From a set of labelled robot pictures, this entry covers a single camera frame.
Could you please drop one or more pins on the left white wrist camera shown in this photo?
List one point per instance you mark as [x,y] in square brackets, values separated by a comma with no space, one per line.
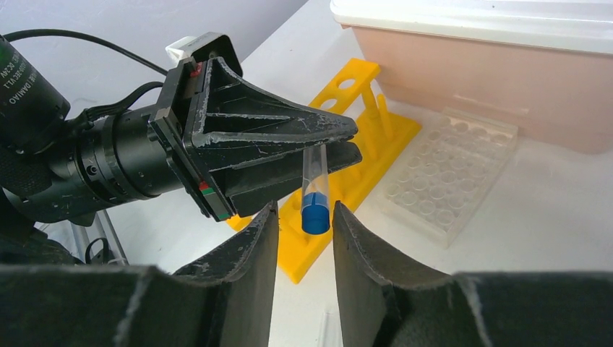
[180,49]

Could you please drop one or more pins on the translucent white bin lid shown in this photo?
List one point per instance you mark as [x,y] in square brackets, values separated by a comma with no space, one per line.
[579,19]

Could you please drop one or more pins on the blue capped tube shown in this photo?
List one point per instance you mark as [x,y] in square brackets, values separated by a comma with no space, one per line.
[315,196]

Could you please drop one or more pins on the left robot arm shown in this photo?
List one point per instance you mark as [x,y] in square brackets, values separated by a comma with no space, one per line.
[39,180]

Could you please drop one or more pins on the pink plastic storage bin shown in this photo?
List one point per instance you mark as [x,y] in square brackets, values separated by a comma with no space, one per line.
[555,96]

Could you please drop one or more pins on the clear well plate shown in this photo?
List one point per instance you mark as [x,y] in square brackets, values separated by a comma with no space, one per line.
[438,182]

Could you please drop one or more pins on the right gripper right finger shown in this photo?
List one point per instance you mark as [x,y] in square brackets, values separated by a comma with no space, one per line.
[387,298]

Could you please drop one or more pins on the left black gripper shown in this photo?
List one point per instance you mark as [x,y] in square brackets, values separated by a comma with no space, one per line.
[203,117]

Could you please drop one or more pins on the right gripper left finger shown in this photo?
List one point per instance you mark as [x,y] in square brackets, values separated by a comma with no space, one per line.
[223,298]

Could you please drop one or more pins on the clear tube right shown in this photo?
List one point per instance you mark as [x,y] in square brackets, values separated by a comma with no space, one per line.
[330,334]

